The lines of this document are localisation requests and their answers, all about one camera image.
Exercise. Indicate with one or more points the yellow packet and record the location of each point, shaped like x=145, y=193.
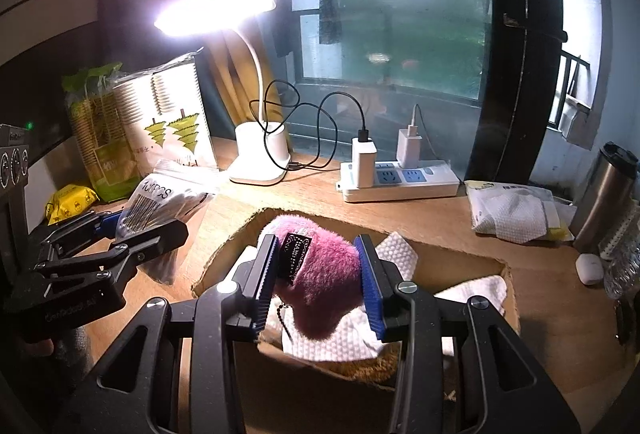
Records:
x=70, y=204

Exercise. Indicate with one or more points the steel thermos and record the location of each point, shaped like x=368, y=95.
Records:
x=605, y=199

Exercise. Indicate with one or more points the white paper towel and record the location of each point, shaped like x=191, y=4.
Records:
x=330, y=346
x=400, y=254
x=475, y=291

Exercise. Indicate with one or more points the face towel packet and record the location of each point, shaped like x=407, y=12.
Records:
x=510, y=214

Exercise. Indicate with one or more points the white paper cup pack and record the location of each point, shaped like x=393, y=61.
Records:
x=150, y=124

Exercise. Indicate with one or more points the white power strip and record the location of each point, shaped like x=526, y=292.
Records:
x=430, y=186

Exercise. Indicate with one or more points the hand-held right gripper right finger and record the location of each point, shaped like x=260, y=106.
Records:
x=372, y=289

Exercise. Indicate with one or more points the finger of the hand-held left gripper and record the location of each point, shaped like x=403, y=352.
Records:
x=160, y=239
x=107, y=223

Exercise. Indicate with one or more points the yellow curtain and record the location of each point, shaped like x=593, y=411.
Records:
x=235, y=79

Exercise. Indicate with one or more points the pink plush toy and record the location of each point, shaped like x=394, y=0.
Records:
x=325, y=279

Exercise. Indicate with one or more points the green paper cup pack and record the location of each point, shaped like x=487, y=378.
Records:
x=95, y=139

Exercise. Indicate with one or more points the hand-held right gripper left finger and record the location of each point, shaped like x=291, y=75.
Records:
x=265, y=284

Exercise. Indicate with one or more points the outdoor white box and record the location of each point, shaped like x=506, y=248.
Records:
x=577, y=124

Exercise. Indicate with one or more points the cardboard box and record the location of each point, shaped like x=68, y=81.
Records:
x=310, y=404

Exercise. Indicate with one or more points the brown plush toy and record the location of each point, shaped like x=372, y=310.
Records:
x=360, y=366

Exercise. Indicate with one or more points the white desk lamp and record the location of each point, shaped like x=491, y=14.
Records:
x=262, y=154

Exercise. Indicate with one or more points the person's left hand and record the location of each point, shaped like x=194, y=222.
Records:
x=40, y=347

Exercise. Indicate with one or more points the clear water bottle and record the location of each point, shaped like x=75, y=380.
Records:
x=625, y=264

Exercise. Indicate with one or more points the small black object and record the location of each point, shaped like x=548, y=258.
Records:
x=622, y=321

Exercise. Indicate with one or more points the cotton swab bag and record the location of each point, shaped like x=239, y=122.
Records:
x=150, y=204

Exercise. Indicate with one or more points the white earbud case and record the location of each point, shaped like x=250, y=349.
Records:
x=589, y=269

